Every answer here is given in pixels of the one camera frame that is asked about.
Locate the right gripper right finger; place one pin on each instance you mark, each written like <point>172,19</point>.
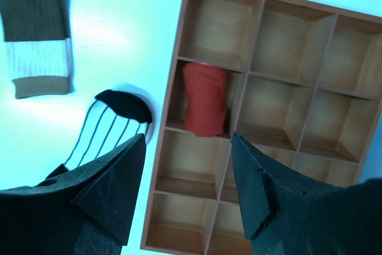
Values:
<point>286,212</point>

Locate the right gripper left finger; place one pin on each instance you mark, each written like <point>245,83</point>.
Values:
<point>88,210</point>

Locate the cream brown block sock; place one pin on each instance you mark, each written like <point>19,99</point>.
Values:
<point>37,41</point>

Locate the orange wooden compartment tray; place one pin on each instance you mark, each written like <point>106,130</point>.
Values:
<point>303,86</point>

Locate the white black striped sock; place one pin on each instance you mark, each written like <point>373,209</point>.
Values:
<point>112,118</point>

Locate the red christmas sock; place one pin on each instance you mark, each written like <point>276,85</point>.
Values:
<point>205,87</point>

